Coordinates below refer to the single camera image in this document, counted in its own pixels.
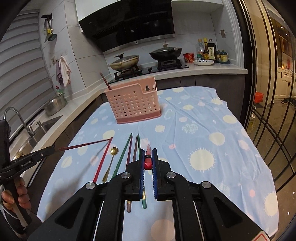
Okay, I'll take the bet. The chrome kitchen faucet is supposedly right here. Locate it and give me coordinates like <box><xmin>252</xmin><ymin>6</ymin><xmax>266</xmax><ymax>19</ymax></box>
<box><xmin>4</xmin><ymin>106</ymin><xmax>44</xmax><ymax>138</ymax></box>

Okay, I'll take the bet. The dark brown purple chopstick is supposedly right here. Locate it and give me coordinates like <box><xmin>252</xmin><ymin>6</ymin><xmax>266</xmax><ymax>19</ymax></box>
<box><xmin>132</xmin><ymin>135</ymin><xmax>138</xmax><ymax>162</ymax></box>

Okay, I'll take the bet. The light blue patterned tablecloth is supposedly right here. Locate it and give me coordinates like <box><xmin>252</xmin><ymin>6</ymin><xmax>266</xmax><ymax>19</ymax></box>
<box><xmin>37</xmin><ymin>87</ymin><xmax>278</xmax><ymax>236</ymax></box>

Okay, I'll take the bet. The red chopstick thin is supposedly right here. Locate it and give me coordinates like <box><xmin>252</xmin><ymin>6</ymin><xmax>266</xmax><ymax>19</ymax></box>
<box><xmin>144</xmin><ymin>144</ymin><xmax>152</xmax><ymax>170</ymax></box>

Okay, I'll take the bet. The hanging purple cloth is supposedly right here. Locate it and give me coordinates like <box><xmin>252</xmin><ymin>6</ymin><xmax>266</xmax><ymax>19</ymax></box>
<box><xmin>56</xmin><ymin>60</ymin><xmax>64</xmax><ymax>86</ymax></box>

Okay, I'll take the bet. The red instant noodle cup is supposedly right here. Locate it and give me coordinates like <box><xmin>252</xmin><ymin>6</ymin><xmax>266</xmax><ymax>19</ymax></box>
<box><xmin>183</xmin><ymin>53</ymin><xmax>195</xmax><ymax>63</ymax></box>

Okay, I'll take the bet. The black gas stove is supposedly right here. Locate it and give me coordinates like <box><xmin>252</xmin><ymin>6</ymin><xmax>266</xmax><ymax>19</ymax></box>
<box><xmin>109</xmin><ymin>59</ymin><xmax>189</xmax><ymax>83</ymax></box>

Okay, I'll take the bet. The pink perforated utensil holder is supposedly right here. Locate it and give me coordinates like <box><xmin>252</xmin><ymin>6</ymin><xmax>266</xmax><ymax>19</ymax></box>
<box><xmin>104</xmin><ymin>76</ymin><xmax>162</xmax><ymax>124</ymax></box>

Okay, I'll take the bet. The green chopstick thin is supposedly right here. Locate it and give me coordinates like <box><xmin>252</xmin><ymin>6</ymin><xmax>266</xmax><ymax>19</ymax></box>
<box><xmin>137</xmin><ymin>134</ymin><xmax>147</xmax><ymax>209</ymax></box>

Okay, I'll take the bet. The white plate on counter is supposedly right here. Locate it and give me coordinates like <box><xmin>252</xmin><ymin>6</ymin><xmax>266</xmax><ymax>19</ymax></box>
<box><xmin>193</xmin><ymin>59</ymin><xmax>214</xmax><ymax>66</ymax></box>

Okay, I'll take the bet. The black wok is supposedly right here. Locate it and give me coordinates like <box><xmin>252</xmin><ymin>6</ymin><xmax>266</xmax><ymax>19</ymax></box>
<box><xmin>150</xmin><ymin>44</ymin><xmax>182</xmax><ymax>62</ymax></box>

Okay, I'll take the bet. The clear oil bottle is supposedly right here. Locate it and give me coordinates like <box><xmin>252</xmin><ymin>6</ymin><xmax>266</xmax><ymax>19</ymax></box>
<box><xmin>197</xmin><ymin>39</ymin><xmax>204</xmax><ymax>60</ymax></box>

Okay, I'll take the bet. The dark red chopstick silver band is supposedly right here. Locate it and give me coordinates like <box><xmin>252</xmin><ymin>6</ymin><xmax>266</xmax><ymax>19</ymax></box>
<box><xmin>100</xmin><ymin>72</ymin><xmax>112</xmax><ymax>90</ymax></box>

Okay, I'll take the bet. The hanging white towel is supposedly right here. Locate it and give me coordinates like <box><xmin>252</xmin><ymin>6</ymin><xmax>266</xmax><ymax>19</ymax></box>
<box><xmin>59</xmin><ymin>56</ymin><xmax>71</xmax><ymax>87</ymax></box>

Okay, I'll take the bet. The gold flower spoon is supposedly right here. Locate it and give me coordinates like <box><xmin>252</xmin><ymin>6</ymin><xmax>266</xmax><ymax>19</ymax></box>
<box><xmin>102</xmin><ymin>146</ymin><xmax>119</xmax><ymax>183</ymax></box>

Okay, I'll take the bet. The beige frying pan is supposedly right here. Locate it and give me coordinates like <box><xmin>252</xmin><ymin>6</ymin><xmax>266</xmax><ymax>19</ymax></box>
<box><xmin>108</xmin><ymin>53</ymin><xmax>139</xmax><ymax>71</ymax></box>

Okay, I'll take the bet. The person left hand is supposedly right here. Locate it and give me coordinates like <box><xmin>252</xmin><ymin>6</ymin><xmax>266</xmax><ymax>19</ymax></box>
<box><xmin>1</xmin><ymin>177</ymin><xmax>32</xmax><ymax>212</ymax></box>

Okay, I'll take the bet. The dark soy sauce bottle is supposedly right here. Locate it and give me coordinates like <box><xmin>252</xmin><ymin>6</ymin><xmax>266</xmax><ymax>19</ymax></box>
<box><xmin>207</xmin><ymin>39</ymin><xmax>218</xmax><ymax>63</ymax></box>

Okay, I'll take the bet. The green dish soap bottle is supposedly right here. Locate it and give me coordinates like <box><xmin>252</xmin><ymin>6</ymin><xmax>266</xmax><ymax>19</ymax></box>
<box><xmin>56</xmin><ymin>85</ymin><xmax>64</xmax><ymax>96</ymax></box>

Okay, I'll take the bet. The bright red chopstick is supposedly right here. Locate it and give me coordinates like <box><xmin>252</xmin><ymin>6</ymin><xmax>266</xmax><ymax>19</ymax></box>
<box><xmin>93</xmin><ymin>137</ymin><xmax>113</xmax><ymax>183</ymax></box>

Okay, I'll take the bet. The steel pot on counter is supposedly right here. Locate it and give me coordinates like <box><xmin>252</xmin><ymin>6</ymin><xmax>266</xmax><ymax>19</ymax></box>
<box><xmin>43</xmin><ymin>94</ymin><xmax>67</xmax><ymax>116</ymax></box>

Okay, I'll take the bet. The black range hood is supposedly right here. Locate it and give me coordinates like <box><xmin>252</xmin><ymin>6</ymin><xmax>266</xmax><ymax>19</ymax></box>
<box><xmin>79</xmin><ymin>1</ymin><xmax>175</xmax><ymax>54</ymax></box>

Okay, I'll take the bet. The green chopstick gold band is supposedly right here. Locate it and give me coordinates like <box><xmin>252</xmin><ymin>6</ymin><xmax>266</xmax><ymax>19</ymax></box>
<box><xmin>112</xmin><ymin>133</ymin><xmax>132</xmax><ymax>178</ymax></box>

